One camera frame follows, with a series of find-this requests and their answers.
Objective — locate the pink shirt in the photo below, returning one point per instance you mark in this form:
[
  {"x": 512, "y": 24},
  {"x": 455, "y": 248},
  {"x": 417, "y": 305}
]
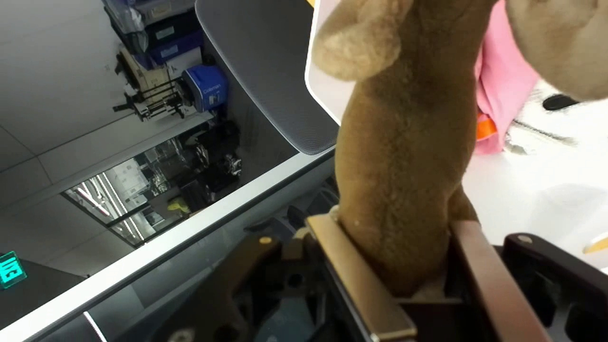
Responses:
[{"x": 505, "y": 83}]

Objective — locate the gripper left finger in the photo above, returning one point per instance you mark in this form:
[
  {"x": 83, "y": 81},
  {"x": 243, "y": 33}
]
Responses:
[{"x": 374, "y": 309}]

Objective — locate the brown stuffed toy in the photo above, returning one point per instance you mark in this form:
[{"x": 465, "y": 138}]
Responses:
[{"x": 408, "y": 134}]

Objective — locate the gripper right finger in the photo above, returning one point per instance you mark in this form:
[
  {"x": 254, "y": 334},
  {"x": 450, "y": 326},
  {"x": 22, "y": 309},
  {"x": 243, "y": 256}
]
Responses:
[{"x": 507, "y": 307}]

